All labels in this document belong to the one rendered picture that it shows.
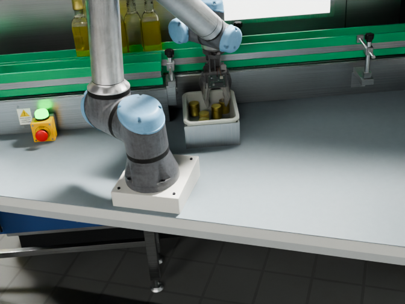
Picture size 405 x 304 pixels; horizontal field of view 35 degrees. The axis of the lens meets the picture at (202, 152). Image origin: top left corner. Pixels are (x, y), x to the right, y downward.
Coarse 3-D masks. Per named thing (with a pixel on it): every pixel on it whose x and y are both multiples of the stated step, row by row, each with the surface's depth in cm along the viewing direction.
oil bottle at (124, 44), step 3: (120, 15) 208; (123, 18) 210; (123, 21) 209; (123, 24) 208; (123, 27) 209; (123, 30) 209; (123, 33) 210; (123, 36) 210; (123, 39) 211; (126, 39) 214; (123, 42) 211; (126, 42) 213; (123, 45) 212; (126, 45) 212; (123, 48) 212; (126, 48) 213; (123, 51) 213; (126, 51) 213
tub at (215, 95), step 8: (184, 96) 210; (192, 96) 212; (200, 96) 212; (216, 96) 212; (232, 96) 207; (184, 104) 204; (200, 104) 213; (232, 104) 205; (184, 112) 199; (232, 112) 205; (184, 120) 195; (192, 120) 210; (208, 120) 194; (216, 120) 194; (224, 120) 193; (232, 120) 194
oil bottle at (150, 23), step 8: (144, 16) 207; (152, 16) 207; (144, 24) 208; (152, 24) 208; (144, 32) 210; (152, 32) 210; (160, 32) 215; (144, 40) 212; (152, 40) 211; (160, 40) 212; (152, 48) 213; (160, 48) 213
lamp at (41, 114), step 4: (36, 112) 204; (40, 112) 203; (44, 112) 204; (36, 116) 204; (40, 116) 203; (44, 116) 204; (48, 116) 205; (36, 120) 205; (40, 120) 204; (44, 120) 204
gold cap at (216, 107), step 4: (212, 104) 209; (216, 104) 209; (220, 104) 209; (212, 108) 208; (216, 108) 207; (220, 108) 208; (212, 112) 208; (216, 112) 208; (220, 112) 208; (212, 116) 209; (216, 116) 208; (220, 116) 209
